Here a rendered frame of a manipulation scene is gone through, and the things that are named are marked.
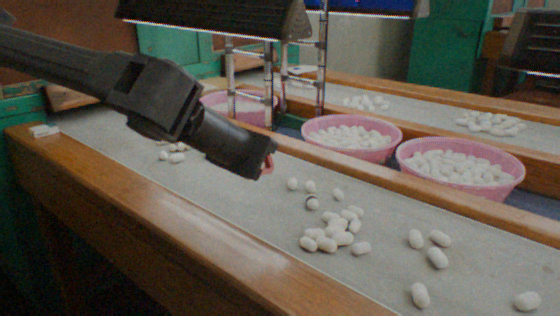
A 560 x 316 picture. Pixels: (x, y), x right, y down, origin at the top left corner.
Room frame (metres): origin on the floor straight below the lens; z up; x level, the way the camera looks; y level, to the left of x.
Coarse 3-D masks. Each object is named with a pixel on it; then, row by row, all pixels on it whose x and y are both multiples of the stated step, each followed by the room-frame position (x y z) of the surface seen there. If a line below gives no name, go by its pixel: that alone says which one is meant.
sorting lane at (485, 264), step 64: (64, 128) 1.11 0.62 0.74; (128, 128) 1.11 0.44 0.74; (192, 192) 0.73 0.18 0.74; (256, 192) 0.73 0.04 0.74; (320, 192) 0.73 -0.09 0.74; (384, 192) 0.73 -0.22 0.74; (320, 256) 0.52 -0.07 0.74; (384, 256) 0.52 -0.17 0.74; (448, 256) 0.52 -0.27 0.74; (512, 256) 0.52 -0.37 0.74
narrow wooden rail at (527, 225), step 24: (288, 144) 0.93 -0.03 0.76; (336, 168) 0.82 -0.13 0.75; (360, 168) 0.79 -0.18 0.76; (384, 168) 0.79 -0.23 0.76; (408, 192) 0.71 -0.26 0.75; (432, 192) 0.69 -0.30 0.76; (456, 192) 0.69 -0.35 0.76; (480, 216) 0.62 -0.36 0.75; (504, 216) 0.60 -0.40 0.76; (528, 216) 0.60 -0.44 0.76; (552, 240) 0.55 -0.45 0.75
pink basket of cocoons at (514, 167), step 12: (408, 144) 0.93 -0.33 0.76; (420, 144) 0.95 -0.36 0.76; (444, 144) 0.96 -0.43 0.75; (468, 144) 0.94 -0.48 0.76; (480, 144) 0.92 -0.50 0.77; (396, 156) 0.85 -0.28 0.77; (408, 156) 0.92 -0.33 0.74; (468, 156) 0.93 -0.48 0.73; (480, 156) 0.91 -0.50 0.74; (492, 156) 0.89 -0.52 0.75; (504, 156) 0.86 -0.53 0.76; (408, 168) 0.79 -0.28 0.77; (504, 168) 0.85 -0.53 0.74; (516, 168) 0.81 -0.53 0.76; (432, 180) 0.74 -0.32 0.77; (516, 180) 0.73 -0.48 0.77; (468, 192) 0.71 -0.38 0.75; (480, 192) 0.71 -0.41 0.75; (492, 192) 0.71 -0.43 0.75; (504, 192) 0.73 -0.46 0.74
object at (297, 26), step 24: (120, 0) 1.16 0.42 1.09; (144, 0) 1.09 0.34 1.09; (168, 0) 1.03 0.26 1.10; (192, 0) 0.97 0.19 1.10; (240, 0) 0.87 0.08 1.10; (264, 0) 0.83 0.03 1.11; (288, 0) 0.79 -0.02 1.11; (168, 24) 0.99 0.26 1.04; (192, 24) 0.93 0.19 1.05; (216, 24) 0.88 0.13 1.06; (240, 24) 0.84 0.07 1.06; (264, 24) 0.80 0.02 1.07; (288, 24) 0.76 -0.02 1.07
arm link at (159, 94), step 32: (0, 32) 0.56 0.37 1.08; (0, 64) 0.58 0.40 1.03; (32, 64) 0.50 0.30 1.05; (64, 64) 0.48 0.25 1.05; (96, 64) 0.47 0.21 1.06; (128, 64) 0.45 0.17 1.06; (160, 64) 0.44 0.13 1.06; (96, 96) 0.44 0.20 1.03; (128, 96) 0.42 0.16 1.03; (160, 96) 0.42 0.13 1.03
